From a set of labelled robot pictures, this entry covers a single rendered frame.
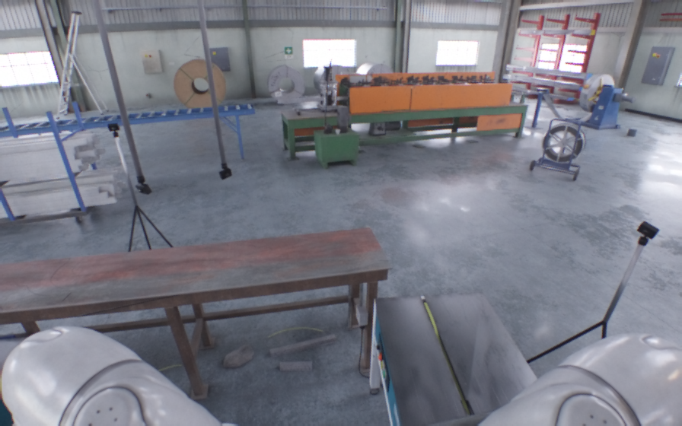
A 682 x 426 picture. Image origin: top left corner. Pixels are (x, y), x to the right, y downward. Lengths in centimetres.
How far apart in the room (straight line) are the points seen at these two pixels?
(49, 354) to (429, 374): 124
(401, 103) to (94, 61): 1075
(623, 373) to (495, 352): 113
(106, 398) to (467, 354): 136
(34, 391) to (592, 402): 61
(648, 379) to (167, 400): 55
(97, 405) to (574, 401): 48
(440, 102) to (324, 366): 565
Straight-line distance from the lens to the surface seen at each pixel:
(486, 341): 167
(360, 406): 225
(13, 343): 212
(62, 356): 56
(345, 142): 559
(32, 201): 509
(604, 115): 1078
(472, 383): 150
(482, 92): 758
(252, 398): 233
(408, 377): 146
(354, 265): 186
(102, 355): 54
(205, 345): 268
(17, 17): 1531
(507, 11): 1075
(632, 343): 59
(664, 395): 55
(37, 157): 486
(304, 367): 239
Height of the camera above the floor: 189
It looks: 27 degrees down
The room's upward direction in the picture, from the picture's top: straight up
